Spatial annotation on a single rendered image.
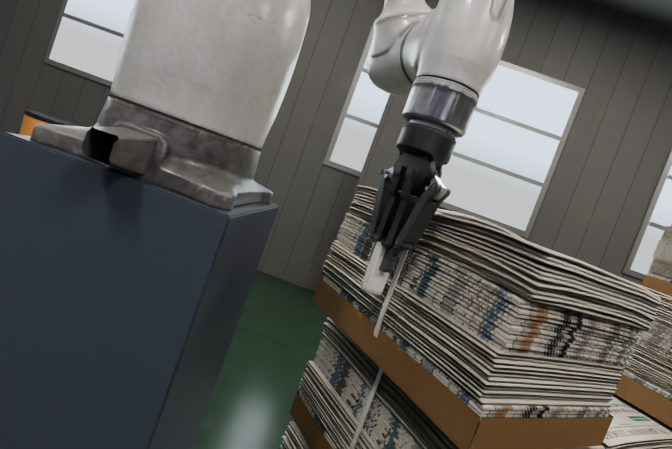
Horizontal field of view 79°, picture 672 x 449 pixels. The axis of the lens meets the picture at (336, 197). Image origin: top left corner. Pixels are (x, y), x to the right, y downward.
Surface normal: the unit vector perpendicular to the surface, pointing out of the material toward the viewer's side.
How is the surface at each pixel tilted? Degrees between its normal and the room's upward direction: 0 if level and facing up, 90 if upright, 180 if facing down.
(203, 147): 84
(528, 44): 90
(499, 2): 81
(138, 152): 90
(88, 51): 90
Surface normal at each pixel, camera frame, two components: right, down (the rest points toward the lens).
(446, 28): -0.66, -0.19
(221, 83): 0.47, 0.26
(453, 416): -0.83, -0.23
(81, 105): -0.06, 0.02
